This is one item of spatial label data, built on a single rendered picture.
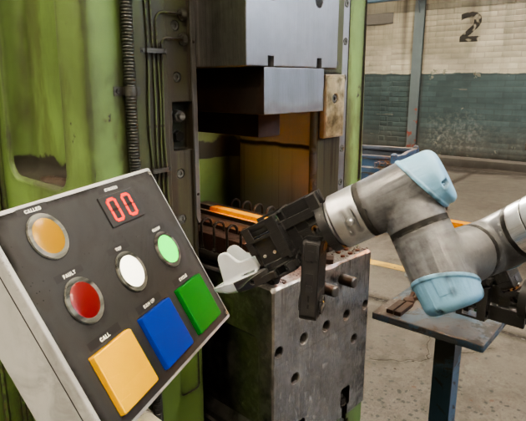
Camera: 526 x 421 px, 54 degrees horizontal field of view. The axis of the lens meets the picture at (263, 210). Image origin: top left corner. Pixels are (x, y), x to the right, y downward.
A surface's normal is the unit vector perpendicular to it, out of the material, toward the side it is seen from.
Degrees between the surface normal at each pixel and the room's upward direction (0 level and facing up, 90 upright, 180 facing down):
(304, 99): 90
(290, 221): 90
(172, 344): 60
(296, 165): 90
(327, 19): 90
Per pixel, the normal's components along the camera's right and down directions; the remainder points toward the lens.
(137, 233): 0.82, -0.42
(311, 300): -0.34, 0.18
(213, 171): 0.73, 0.17
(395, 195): -0.47, 0.00
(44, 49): -0.69, 0.16
